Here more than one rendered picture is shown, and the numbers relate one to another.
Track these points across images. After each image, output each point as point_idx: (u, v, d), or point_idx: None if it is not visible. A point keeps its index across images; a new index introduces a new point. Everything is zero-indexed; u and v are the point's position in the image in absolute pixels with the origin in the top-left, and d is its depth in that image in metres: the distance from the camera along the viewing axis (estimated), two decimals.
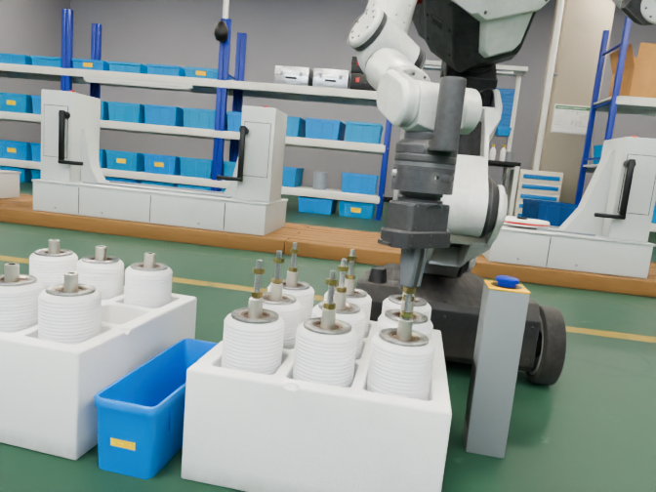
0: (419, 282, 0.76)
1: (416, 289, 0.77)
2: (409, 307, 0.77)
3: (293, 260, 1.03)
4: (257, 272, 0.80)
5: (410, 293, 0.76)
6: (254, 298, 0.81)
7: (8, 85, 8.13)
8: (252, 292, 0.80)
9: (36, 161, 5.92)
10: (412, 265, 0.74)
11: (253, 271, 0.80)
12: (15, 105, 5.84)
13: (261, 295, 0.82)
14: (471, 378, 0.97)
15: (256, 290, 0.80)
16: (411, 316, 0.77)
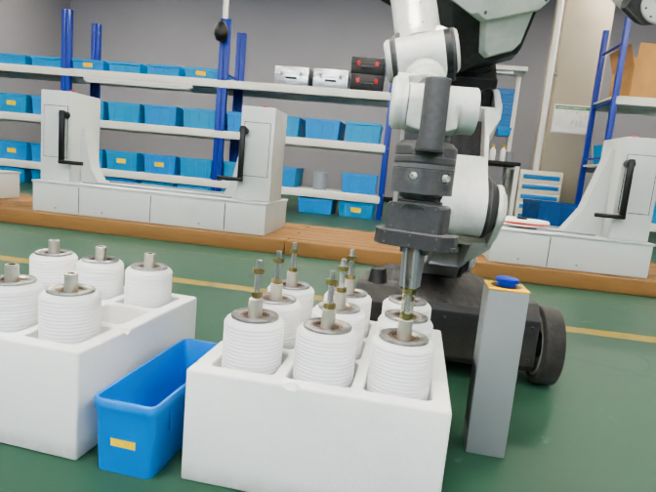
0: (407, 280, 0.78)
1: (405, 290, 0.76)
2: (406, 308, 0.77)
3: (293, 260, 1.03)
4: (257, 272, 0.80)
5: (403, 292, 0.77)
6: (254, 298, 0.81)
7: (8, 85, 8.13)
8: (252, 292, 0.80)
9: (36, 161, 5.92)
10: (423, 265, 0.76)
11: (253, 271, 0.80)
12: (15, 105, 5.84)
13: (261, 295, 0.82)
14: (471, 378, 0.97)
15: (256, 290, 0.80)
16: (400, 315, 0.77)
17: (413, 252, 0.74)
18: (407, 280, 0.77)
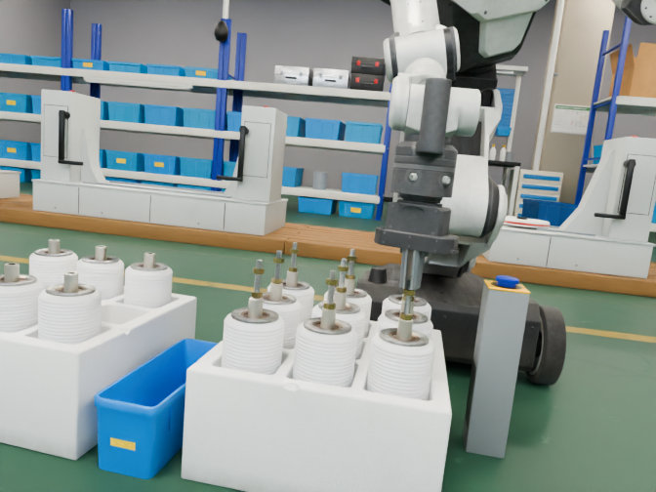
0: (407, 281, 0.78)
1: (414, 292, 0.76)
2: (409, 309, 0.77)
3: (293, 260, 1.03)
4: (257, 272, 0.80)
5: (405, 294, 0.76)
6: (254, 298, 0.81)
7: (8, 85, 8.13)
8: (252, 292, 0.80)
9: (36, 161, 5.92)
10: (423, 266, 0.76)
11: (253, 271, 0.80)
12: (15, 105, 5.84)
13: (261, 295, 0.82)
14: (471, 378, 0.97)
15: (256, 290, 0.80)
16: (407, 318, 0.76)
17: (413, 253, 0.74)
18: (408, 282, 0.76)
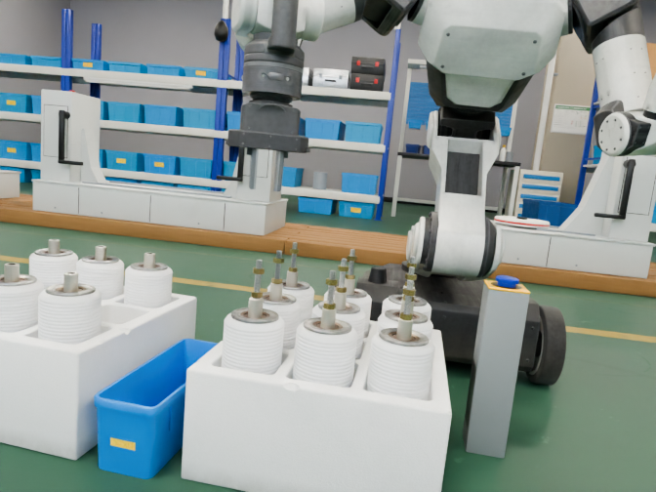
0: (277, 186, 0.78)
1: (414, 292, 0.76)
2: (409, 309, 0.77)
3: (293, 260, 1.03)
4: (257, 272, 0.80)
5: (405, 294, 0.76)
6: (254, 298, 0.81)
7: (8, 85, 8.13)
8: (252, 292, 0.80)
9: (36, 161, 5.92)
10: (251, 166, 0.76)
11: (253, 271, 0.80)
12: (15, 105, 5.84)
13: (261, 295, 0.82)
14: (471, 378, 0.97)
15: (256, 290, 0.80)
16: (407, 318, 0.76)
17: None
18: (408, 282, 0.76)
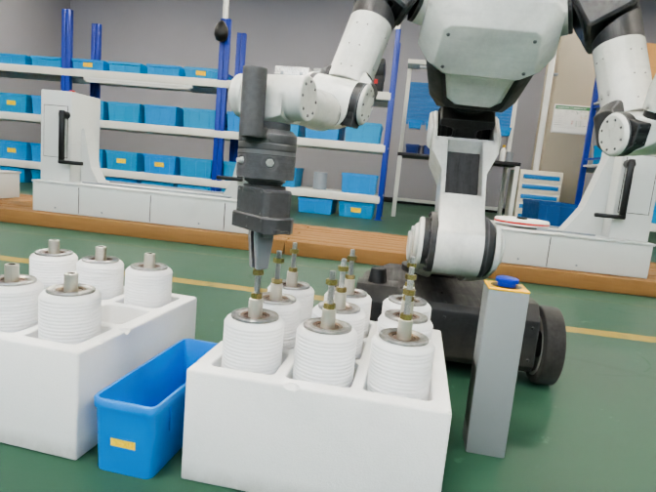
0: None
1: (414, 292, 0.76)
2: (409, 309, 0.77)
3: (293, 260, 1.03)
4: (254, 271, 0.81)
5: (405, 294, 0.76)
6: None
7: (8, 85, 8.13)
8: None
9: (36, 161, 5.92)
10: (270, 247, 0.80)
11: (259, 271, 0.81)
12: (15, 105, 5.84)
13: (256, 298, 0.80)
14: (471, 378, 0.97)
15: (255, 290, 0.81)
16: (407, 318, 0.76)
17: (253, 233, 0.78)
18: (408, 282, 0.76)
